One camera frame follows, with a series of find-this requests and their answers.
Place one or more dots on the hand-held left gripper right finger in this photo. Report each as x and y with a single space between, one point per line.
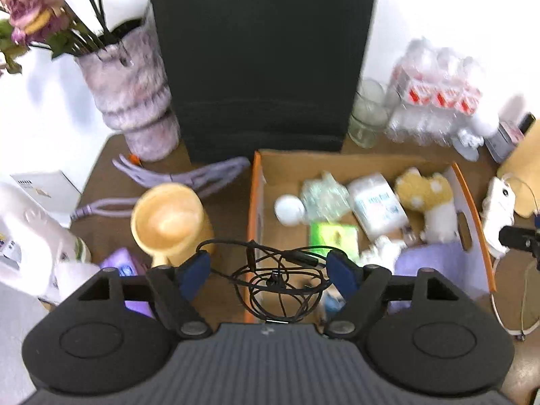
341 272

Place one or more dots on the yellow mug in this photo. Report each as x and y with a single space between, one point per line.
168 219

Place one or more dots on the clear plastic bag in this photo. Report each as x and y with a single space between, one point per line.
325 196

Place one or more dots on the black paper bag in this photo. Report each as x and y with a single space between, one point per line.
261 71

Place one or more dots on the green packet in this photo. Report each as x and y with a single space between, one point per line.
333 236

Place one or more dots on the dried rose bouquet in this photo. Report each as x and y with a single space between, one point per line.
25 12

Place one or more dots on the small grey box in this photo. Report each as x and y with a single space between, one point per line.
506 139

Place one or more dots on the purple ceramic vase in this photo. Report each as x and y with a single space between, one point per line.
126 101

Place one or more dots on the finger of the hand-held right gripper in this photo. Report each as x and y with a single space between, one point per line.
517 238

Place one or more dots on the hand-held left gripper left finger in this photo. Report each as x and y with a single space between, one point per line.
194 272

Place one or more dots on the purple tissue pack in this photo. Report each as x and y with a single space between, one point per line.
122 268

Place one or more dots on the white detergent bottle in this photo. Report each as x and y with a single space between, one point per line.
29 228

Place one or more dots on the clear water bottle red label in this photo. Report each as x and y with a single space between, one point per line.
441 97
409 93
468 101

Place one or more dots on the white tissue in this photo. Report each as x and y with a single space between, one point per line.
379 251

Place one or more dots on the red cardboard box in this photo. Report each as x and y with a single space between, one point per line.
287 168

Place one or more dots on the purple cloth pouch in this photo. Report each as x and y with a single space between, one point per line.
438 261

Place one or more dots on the clear glass cup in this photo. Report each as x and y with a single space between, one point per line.
369 122

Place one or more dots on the white wet wipes pack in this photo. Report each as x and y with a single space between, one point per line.
377 206

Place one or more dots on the yellow thermos jug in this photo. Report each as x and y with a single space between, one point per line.
525 156

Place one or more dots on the white round ball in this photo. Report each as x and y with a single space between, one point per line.
289 210

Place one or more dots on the yellow white plush hamster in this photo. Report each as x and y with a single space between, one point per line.
426 194

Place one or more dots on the white paper box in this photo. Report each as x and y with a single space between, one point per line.
46 185

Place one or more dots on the white robot speaker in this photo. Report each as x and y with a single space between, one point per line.
485 122

